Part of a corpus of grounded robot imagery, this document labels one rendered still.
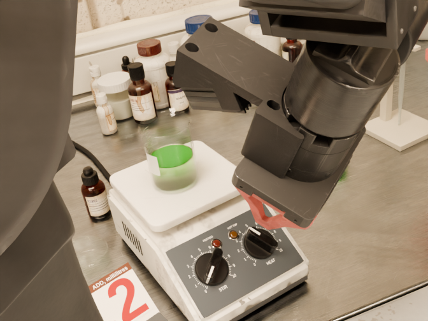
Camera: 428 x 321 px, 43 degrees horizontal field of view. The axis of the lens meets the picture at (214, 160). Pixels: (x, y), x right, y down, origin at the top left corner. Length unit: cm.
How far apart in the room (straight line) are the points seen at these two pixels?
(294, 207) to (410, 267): 24
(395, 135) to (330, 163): 42
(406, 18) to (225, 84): 13
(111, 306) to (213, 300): 10
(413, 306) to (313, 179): 21
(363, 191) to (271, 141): 34
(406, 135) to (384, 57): 47
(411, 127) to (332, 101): 50
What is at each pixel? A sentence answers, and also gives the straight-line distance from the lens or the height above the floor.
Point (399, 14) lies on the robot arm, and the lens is 30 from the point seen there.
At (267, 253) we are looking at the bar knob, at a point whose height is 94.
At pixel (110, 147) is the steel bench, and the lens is 86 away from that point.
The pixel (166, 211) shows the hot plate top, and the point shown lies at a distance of 54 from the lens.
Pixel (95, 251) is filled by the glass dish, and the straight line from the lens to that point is 65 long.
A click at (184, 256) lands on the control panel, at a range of 53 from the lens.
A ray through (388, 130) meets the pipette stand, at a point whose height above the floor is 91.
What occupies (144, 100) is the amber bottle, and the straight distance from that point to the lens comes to 88.
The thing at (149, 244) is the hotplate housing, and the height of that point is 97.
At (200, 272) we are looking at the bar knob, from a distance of 52.
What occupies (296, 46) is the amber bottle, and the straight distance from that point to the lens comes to 97.
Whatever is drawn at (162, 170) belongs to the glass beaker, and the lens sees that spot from 55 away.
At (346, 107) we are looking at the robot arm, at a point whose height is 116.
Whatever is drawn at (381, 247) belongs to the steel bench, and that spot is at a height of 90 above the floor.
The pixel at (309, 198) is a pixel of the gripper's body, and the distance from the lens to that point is 39.
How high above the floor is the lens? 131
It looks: 32 degrees down
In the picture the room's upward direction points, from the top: 8 degrees counter-clockwise
